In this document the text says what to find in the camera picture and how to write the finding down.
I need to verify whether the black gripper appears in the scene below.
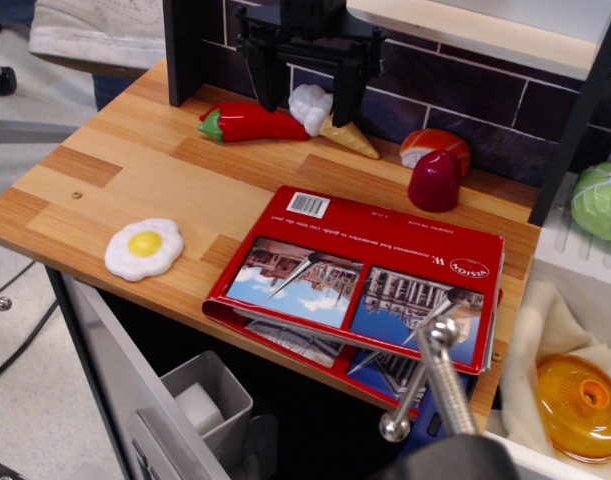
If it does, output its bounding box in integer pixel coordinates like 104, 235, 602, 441
236, 1, 386, 127

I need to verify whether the red hardcover photo book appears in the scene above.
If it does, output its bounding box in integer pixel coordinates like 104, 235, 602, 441
202, 186, 505, 404

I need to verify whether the toy ice cream cone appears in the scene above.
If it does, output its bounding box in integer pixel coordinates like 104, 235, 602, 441
288, 84, 380, 159

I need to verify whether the red toy chili pepper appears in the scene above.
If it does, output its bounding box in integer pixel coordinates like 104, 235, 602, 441
197, 101, 309, 142

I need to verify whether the black vertical panel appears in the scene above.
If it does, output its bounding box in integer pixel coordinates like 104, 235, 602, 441
163, 0, 224, 107

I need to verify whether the toy salmon sushi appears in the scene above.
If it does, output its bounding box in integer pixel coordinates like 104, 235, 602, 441
399, 128, 471, 176

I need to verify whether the dark red toy cap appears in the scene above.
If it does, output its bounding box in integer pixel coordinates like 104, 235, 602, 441
408, 150, 462, 213

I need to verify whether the beige cloth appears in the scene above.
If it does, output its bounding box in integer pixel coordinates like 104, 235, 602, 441
29, 0, 165, 70

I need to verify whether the toy fried egg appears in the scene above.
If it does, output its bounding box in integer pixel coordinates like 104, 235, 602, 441
104, 218, 184, 282

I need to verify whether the wooden shelf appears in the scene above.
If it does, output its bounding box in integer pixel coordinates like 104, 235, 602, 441
348, 1, 611, 80

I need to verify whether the white dish rack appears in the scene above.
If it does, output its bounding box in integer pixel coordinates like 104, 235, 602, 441
533, 173, 611, 285

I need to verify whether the black chair caster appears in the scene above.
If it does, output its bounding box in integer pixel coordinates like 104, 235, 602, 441
0, 65, 17, 96

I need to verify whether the green toy cabbage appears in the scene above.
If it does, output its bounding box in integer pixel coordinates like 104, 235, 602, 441
571, 161, 611, 241

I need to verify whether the white cloth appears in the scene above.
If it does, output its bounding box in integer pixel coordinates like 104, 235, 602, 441
500, 280, 611, 456

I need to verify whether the grey plastic bin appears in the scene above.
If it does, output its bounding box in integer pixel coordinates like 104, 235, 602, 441
162, 351, 253, 470

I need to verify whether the grey cabinet door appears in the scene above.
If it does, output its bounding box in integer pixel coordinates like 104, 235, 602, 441
61, 274, 228, 479

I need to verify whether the orange plastic lid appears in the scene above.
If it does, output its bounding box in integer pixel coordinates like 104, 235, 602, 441
537, 354, 611, 464

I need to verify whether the metal faucet handle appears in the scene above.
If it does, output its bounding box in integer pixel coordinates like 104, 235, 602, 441
379, 314, 479, 443

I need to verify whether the black floor cable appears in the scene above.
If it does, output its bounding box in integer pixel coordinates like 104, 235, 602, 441
0, 259, 60, 389

